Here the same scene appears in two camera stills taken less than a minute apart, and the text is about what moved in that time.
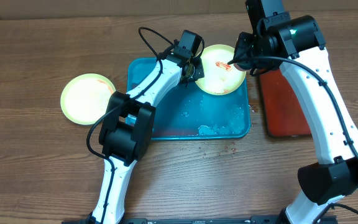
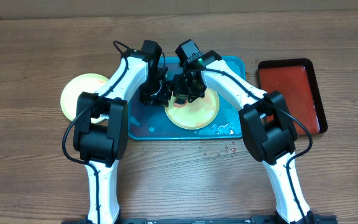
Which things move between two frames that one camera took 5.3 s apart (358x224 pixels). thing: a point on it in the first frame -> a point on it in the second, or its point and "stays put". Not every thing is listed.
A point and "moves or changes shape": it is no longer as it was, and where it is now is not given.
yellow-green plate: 85,98 stays put
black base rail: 242,219 stays put
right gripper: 244,41 -> 180,91
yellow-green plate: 220,78 moves or changes shape
